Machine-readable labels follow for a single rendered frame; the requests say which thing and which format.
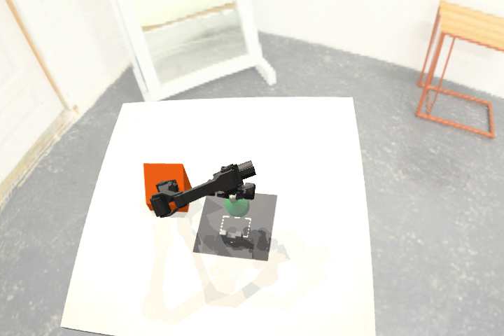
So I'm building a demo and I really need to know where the green glass bottle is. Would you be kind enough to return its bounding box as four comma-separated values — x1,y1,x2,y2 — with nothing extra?
224,194,250,218

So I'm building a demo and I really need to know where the grey flat mat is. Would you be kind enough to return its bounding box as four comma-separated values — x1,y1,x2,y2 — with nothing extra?
193,192,278,261

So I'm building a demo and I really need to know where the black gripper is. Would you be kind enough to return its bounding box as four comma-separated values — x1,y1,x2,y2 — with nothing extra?
216,183,256,200

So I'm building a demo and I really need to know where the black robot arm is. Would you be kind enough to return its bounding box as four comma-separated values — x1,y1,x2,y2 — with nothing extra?
150,160,256,218

